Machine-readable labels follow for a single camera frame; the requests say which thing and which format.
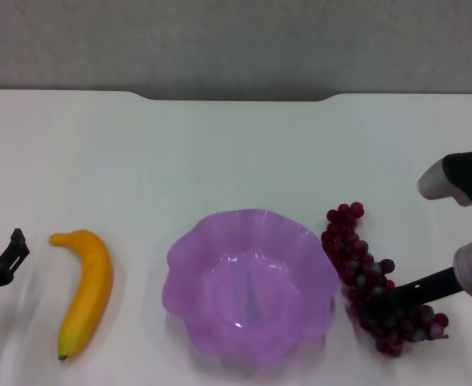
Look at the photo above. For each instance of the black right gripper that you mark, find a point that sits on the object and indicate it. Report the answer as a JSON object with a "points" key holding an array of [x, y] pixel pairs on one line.
{"points": [[424, 289]]}

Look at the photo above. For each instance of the yellow banana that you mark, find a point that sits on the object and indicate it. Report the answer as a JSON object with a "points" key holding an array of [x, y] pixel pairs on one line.
{"points": [[89, 277]]}

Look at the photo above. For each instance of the dark red grape bunch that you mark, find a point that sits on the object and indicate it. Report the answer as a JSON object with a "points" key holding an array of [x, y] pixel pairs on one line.
{"points": [[348, 249]]}

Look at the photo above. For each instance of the purple wavy plastic bowl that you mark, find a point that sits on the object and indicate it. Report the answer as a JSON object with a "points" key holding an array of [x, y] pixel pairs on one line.
{"points": [[251, 289]]}

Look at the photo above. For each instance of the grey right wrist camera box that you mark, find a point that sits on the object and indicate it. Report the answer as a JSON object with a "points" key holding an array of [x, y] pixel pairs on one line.
{"points": [[460, 177]]}

